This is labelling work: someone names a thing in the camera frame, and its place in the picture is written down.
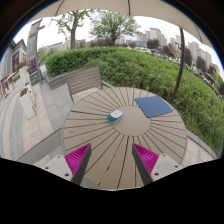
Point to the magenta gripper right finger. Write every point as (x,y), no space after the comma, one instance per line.
(152,166)

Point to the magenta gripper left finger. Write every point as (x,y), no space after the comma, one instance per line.
(72,166)

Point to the white teal computer mouse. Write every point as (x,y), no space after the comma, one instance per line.
(114,116)

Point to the blue mouse pad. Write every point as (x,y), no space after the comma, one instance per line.
(153,106)

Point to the round slatted wooden table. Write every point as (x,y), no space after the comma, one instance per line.
(111,164)

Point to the grey slatted outdoor chair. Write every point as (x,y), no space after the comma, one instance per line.
(84,79)

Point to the green hedge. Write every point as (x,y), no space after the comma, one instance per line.
(198,105)

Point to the white planter box near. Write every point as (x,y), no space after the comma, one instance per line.
(27,103)

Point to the white planter box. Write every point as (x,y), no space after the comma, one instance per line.
(21,67)
(27,103)

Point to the white planter box far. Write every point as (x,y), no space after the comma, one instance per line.
(21,67)

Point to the tall sign pillar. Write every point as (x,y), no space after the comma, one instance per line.
(35,75)

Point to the dark curved umbrella pole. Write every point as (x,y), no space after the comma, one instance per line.
(179,66)

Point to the beige patio umbrella canopy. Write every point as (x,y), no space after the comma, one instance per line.
(149,8)

